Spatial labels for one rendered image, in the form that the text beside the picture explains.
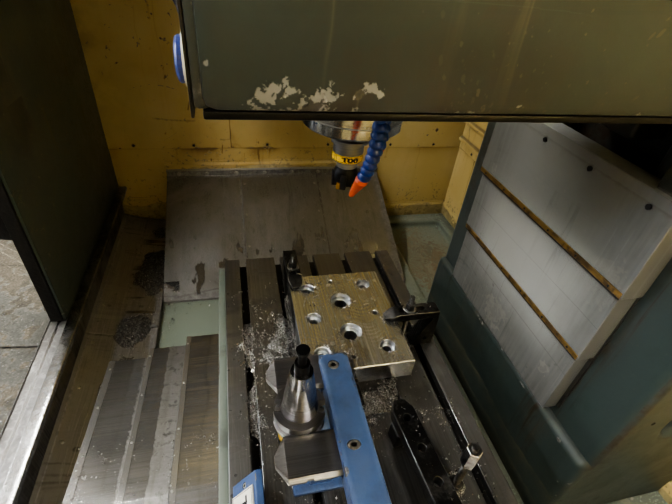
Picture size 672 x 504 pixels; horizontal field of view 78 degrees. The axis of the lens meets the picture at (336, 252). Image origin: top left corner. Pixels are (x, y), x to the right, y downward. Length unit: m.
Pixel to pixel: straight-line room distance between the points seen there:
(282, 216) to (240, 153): 0.31
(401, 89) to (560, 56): 0.12
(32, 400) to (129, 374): 0.22
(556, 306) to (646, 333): 0.16
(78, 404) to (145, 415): 0.22
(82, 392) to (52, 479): 0.22
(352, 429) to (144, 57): 1.43
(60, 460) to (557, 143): 1.26
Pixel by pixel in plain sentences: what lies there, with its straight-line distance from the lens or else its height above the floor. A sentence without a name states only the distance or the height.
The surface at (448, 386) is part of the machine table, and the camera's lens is 1.00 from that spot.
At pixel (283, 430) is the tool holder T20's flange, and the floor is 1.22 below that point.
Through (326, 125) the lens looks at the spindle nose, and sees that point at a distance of 0.60.
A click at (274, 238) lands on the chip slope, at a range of 1.62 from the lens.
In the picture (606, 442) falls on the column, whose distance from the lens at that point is 1.00.
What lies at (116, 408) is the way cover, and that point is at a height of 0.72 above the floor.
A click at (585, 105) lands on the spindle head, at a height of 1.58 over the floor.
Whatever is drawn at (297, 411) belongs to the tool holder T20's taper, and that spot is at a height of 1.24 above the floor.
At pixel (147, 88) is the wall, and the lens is 1.70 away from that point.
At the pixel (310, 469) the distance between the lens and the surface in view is 0.50.
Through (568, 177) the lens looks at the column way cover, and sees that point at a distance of 0.89.
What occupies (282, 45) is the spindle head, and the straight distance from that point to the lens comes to 0.29.
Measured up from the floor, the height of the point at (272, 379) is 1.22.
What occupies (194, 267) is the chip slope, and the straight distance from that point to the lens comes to 1.58.
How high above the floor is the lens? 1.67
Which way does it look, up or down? 37 degrees down
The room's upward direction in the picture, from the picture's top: 6 degrees clockwise
